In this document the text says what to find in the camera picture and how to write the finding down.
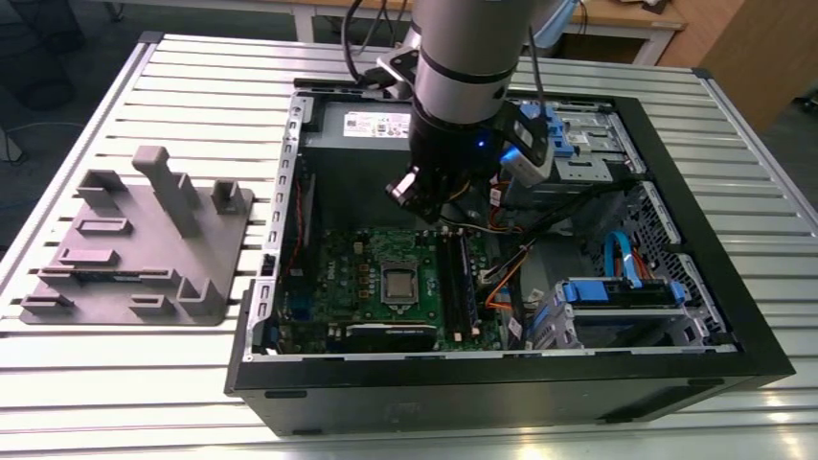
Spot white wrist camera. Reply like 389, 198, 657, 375
501, 117, 557, 187

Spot wooden cabinet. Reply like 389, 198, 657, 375
657, 0, 818, 135

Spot wooden desk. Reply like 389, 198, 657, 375
561, 0, 690, 66

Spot silver CPU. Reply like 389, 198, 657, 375
385, 270, 417, 300

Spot metal socket cover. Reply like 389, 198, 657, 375
379, 260, 426, 309

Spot hard disk in blue carrier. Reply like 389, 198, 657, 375
556, 279, 690, 312

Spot black cable bundle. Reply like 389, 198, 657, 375
478, 179, 645, 288

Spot blue port connector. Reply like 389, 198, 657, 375
289, 292, 317, 321

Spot metal drive cage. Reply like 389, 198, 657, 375
501, 103, 648, 202

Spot white-clip RAM slot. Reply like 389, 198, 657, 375
439, 228, 466, 340
455, 228, 483, 337

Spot orange yellow wire bundle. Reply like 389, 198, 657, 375
486, 203, 513, 234

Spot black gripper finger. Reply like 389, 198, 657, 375
385, 165, 449, 224

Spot black graphics card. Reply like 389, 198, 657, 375
345, 323, 439, 354

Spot grey parts rack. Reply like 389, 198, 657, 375
18, 146, 258, 327

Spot green motherboard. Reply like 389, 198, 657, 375
274, 224, 506, 354

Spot black PC case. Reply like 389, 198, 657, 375
223, 76, 798, 437

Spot dark RAM stick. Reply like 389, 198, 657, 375
63, 270, 173, 285

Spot grey power supply unit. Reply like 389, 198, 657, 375
299, 103, 430, 226

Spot blue data wire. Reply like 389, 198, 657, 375
602, 229, 648, 289

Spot black office chair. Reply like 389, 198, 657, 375
0, 0, 88, 114

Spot metal disk bay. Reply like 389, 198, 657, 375
528, 280, 714, 351

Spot white wire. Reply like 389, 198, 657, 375
439, 216, 517, 234

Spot CPU socket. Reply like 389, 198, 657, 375
379, 260, 426, 309

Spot blue drive latch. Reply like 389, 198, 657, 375
521, 103, 577, 158

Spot black-clip RAM slot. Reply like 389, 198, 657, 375
434, 228, 457, 339
447, 228, 474, 337

